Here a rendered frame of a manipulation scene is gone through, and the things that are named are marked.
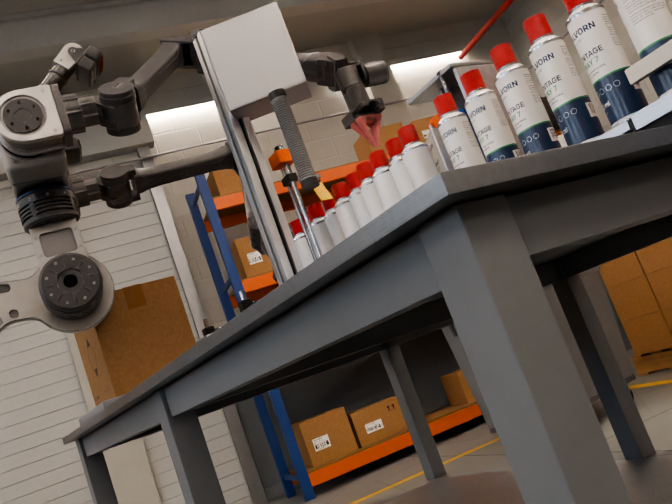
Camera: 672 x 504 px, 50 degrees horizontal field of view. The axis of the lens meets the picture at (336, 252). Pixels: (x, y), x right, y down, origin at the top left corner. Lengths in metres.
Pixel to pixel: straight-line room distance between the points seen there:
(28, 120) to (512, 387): 1.29
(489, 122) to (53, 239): 1.13
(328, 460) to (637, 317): 2.36
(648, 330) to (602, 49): 4.40
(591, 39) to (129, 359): 1.37
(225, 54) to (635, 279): 4.10
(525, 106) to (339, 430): 4.46
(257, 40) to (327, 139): 5.26
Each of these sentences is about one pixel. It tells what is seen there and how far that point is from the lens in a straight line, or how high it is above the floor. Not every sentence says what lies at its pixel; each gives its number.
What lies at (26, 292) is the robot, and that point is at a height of 1.16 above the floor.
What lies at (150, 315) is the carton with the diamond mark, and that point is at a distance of 1.98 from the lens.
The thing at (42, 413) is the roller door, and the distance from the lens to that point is 5.91.
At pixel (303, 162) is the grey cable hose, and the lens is 1.44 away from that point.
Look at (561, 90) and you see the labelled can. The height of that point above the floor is 0.97.
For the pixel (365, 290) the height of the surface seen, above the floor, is 0.78.
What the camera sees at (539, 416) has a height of 0.62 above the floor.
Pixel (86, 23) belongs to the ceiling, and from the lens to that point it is 5.56.
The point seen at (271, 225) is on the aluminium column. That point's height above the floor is 1.04.
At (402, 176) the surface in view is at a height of 1.01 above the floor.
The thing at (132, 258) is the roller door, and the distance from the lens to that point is 6.09.
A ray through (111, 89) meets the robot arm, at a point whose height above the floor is 1.46.
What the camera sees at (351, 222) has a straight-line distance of 1.49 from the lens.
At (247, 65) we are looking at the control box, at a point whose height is 1.36.
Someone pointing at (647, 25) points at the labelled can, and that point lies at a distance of 0.98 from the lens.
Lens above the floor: 0.71
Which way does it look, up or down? 9 degrees up
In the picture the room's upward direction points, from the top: 20 degrees counter-clockwise
